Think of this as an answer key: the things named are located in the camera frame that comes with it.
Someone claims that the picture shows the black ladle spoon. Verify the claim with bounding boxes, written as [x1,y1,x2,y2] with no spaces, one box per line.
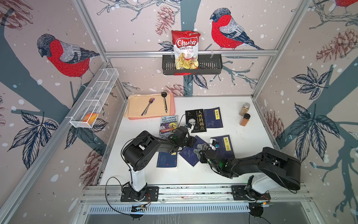
[161,91,168,113]

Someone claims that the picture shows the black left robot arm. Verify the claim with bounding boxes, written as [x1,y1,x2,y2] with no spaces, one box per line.
[121,125,196,194]

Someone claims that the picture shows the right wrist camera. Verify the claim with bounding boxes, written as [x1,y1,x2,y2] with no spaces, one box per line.
[210,139,220,148]

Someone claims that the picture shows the iridescent purple spoon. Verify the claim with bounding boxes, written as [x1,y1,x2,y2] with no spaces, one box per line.
[141,98,155,116]

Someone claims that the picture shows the beige spice jar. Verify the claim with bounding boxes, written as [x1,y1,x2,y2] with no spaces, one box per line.
[239,103,250,116]

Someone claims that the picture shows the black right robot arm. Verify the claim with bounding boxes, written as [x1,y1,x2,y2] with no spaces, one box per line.
[194,144,301,199]

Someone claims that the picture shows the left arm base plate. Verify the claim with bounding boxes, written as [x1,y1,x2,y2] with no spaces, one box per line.
[120,186,159,202]

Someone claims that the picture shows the grey striped cloth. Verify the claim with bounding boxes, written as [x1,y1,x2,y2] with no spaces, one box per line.
[194,143,211,162]

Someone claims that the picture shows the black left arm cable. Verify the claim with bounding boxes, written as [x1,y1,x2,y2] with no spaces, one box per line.
[104,176,152,217]

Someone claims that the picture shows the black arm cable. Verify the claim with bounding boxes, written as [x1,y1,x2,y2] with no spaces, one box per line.
[247,195,272,224]
[104,176,152,217]

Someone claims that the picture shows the white wire wall shelf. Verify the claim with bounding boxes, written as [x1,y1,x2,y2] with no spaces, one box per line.
[70,68,119,129]

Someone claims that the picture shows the black wall basket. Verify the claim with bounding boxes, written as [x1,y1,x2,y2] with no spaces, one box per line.
[162,54,223,76]

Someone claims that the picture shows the blue book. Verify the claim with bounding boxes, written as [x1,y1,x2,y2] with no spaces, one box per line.
[156,152,178,169]
[179,136,206,167]
[204,107,223,129]
[212,135,235,159]

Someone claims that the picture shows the red Chuba chips bag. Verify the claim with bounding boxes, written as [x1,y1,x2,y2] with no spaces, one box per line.
[172,30,200,70]

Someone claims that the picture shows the beige placemat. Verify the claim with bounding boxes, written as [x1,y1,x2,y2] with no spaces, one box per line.
[123,94,172,119]

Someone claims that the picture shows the orange packet in shelf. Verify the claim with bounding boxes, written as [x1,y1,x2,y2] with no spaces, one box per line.
[81,113,98,125]

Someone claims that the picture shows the black portrait cover book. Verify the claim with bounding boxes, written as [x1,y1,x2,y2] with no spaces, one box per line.
[185,109,207,133]

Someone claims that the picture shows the Treehouse colourful paperback book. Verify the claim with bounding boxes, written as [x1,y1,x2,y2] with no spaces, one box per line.
[158,115,178,139]

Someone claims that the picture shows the orange spice jar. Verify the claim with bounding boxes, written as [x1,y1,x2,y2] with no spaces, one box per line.
[240,113,251,127]

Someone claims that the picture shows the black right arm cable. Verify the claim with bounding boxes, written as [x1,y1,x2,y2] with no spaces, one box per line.
[247,195,272,224]

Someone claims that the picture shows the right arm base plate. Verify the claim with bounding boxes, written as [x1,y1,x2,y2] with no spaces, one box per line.
[231,185,271,202]

